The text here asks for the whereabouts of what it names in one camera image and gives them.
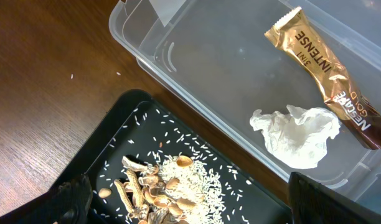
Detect clear plastic bin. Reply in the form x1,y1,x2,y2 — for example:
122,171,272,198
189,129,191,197
109,0,381,214

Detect black rectangular tray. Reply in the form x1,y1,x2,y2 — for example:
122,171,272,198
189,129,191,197
57,90,292,223

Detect peanut shells and rice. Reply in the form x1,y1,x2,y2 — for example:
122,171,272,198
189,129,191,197
97,156,207,223

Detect brown coffee sachet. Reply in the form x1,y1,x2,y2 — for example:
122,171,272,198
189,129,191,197
265,6,381,150

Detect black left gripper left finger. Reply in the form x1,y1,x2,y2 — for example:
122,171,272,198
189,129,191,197
0,174,93,224

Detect crumpled white tissue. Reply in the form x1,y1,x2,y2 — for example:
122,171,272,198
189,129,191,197
250,105,341,169

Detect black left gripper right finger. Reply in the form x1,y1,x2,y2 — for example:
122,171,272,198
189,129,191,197
288,172,381,224

